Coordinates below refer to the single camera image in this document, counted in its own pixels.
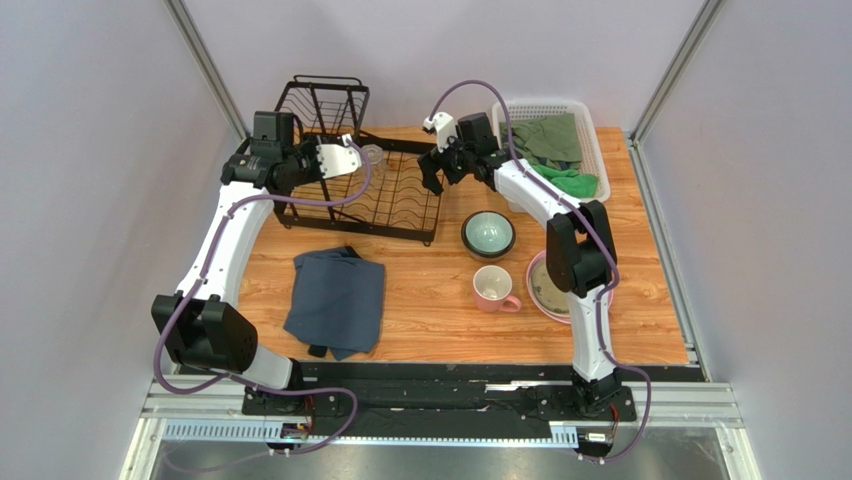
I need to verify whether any aluminium frame post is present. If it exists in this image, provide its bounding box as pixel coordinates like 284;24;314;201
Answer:
630;0;727;144
164;0;249;140

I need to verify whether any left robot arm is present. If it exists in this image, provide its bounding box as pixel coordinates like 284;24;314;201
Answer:
151;111;362;395

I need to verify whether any white plastic basket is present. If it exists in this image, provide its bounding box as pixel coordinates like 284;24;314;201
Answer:
491;98;611;202

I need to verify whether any large pink plate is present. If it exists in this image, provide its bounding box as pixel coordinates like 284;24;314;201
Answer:
525;250;578;325

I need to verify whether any aluminium frame post right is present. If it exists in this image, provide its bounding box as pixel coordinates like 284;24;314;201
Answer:
630;0;727;144

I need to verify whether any light blue ribbed bowl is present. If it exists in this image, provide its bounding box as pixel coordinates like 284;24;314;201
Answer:
461;211;516;258

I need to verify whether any pink mug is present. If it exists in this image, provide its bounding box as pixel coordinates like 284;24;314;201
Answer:
472;265;522;313

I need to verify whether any black wire dish rack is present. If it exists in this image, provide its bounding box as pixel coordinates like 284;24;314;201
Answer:
274;74;441;246

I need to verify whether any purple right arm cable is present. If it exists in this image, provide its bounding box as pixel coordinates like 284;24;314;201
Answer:
429;79;654;465

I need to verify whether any clear drinking glass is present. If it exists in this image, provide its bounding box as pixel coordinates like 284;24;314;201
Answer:
362;144;387;179

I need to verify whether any clear glass plate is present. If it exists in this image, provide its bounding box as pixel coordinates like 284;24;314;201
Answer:
529;259;570;318

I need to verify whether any aluminium front rail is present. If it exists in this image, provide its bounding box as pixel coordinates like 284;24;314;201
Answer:
142;378;743;447

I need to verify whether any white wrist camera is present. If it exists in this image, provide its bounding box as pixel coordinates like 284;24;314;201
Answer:
316;134;363;179
422;112;458;152

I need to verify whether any bright green cloth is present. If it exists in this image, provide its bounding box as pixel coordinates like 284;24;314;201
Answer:
532;165;599;198

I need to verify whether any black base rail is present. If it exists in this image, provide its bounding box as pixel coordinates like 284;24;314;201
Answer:
178;359;707;441

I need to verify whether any aluminium frame post left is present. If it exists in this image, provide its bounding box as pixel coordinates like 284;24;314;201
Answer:
164;0;249;140

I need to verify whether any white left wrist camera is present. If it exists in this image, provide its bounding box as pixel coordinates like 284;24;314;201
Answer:
316;134;363;179

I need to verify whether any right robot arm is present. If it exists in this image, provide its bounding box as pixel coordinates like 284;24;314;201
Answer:
418;112;621;417

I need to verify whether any olive green cloth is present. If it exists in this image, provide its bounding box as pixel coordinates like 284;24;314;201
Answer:
511;113;583;170

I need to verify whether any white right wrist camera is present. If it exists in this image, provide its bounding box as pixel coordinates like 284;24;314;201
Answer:
422;112;458;152

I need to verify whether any dark blue cloth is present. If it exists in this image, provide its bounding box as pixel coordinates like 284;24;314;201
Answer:
284;246;386;361

